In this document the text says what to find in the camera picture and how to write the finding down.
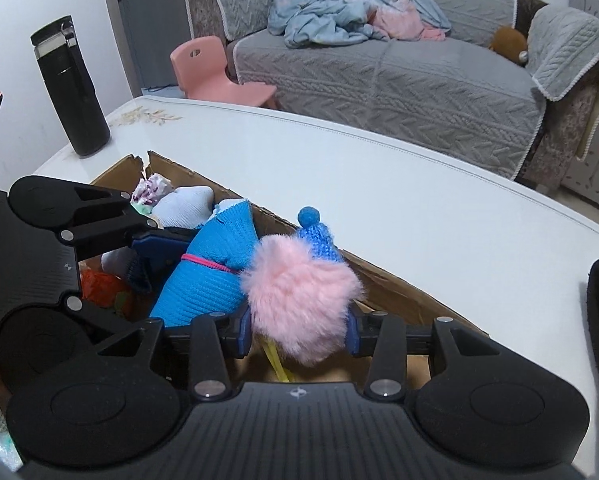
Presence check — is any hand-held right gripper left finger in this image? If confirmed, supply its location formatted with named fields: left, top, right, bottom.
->
left=98, top=307, right=253, bottom=402

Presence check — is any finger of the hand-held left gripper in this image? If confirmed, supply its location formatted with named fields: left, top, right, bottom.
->
left=64, top=294, right=148, bottom=355
left=57, top=185, right=198, bottom=271

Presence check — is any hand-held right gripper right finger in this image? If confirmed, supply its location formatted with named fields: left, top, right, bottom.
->
left=344, top=310, right=500, bottom=402

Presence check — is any bright blue sock roll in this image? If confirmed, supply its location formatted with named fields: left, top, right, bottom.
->
left=150, top=199, right=260, bottom=328

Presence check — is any shallow cardboard box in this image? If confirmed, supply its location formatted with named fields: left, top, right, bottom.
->
left=80, top=150, right=490, bottom=391

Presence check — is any pink fluffy toy blue hat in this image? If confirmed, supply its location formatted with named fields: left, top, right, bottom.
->
left=240, top=206, right=365, bottom=366

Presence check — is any orange roll green band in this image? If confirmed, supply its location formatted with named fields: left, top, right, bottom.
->
left=81, top=269, right=133, bottom=318

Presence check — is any yellow strip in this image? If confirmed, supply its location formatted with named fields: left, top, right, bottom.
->
left=264, top=342, right=293, bottom=385

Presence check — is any light blue sock roll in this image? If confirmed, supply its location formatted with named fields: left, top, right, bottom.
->
left=102, top=186, right=215, bottom=296

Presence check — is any purple floral cloth roll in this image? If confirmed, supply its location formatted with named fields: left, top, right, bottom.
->
left=131, top=174, right=174, bottom=207

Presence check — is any black thermos bottle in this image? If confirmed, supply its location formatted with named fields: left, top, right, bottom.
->
left=30, top=15, right=112, bottom=158

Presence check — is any pink plastic child chair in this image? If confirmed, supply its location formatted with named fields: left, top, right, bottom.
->
left=170, top=36, right=279, bottom=111

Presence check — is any grey door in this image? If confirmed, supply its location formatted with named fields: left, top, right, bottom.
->
left=110, top=0, right=193, bottom=96

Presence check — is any grey quilted sofa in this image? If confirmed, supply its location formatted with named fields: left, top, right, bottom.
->
left=184, top=0, right=599, bottom=188

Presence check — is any light blue blanket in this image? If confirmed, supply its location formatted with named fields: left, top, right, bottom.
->
left=268, top=0, right=453, bottom=50

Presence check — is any pink blanket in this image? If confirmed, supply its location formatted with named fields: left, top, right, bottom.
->
left=369, top=0, right=445, bottom=42

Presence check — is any brown plush toy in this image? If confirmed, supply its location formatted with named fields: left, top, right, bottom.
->
left=489, top=26, right=530, bottom=67

